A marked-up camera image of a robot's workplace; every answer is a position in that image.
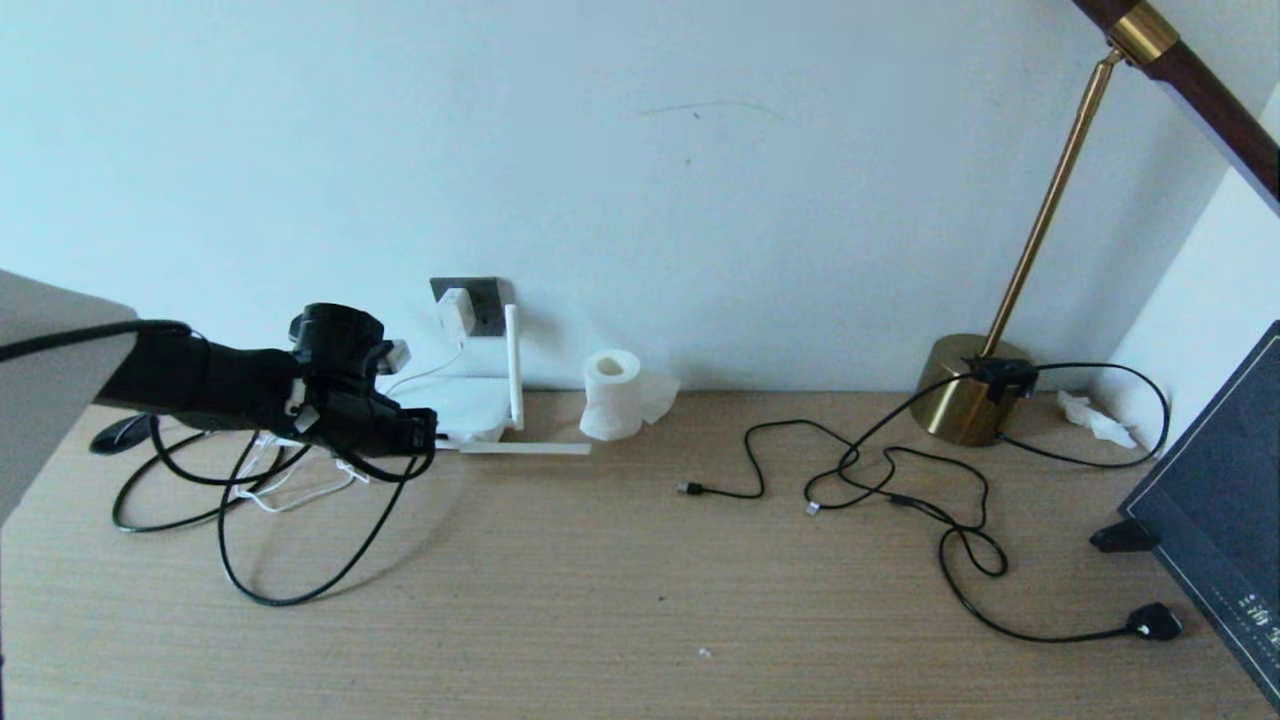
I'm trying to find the white toilet paper roll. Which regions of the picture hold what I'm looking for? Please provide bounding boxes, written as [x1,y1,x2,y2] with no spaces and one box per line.
[578,349,681,443]

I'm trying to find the thin white adapter cable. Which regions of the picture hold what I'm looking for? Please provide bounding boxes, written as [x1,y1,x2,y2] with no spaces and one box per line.
[235,340,467,513]

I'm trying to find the thin black usb cable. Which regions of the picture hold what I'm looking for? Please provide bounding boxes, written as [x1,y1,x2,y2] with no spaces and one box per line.
[678,418,1009,579]

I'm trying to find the brass desk lamp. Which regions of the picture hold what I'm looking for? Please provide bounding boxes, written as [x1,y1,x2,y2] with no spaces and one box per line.
[912,0,1280,448]

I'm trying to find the grey wall socket plate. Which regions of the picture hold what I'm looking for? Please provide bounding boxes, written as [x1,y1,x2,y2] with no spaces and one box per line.
[430,277,504,337]

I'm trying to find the black round disc with cable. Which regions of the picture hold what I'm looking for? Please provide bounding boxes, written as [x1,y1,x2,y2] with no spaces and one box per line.
[90,415,153,457]

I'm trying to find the black cables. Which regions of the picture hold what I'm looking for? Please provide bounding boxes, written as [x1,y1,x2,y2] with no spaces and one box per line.
[803,360,1183,643]

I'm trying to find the crumpled white tissue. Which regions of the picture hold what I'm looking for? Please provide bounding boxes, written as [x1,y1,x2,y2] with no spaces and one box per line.
[1058,391,1139,449]

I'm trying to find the black braided left wrist cable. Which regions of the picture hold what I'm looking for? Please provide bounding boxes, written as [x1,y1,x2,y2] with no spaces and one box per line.
[148,415,438,489]

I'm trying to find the black ethernet cable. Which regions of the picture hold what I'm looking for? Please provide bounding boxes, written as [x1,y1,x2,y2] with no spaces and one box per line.
[112,420,451,607]

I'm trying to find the white router with antennas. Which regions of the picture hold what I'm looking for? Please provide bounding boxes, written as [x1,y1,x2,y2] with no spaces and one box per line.
[378,303,591,456]

